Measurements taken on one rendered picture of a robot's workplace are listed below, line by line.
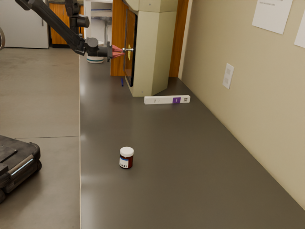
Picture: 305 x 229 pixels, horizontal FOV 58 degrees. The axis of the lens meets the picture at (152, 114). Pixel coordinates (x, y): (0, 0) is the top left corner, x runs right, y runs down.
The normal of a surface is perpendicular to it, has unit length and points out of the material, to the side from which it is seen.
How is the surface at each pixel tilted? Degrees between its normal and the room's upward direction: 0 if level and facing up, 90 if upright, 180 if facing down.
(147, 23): 90
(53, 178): 0
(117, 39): 90
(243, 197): 0
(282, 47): 90
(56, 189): 0
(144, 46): 90
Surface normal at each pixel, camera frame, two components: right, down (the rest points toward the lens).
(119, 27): 0.23, 0.44
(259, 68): -0.97, 0.02
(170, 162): 0.10, -0.90
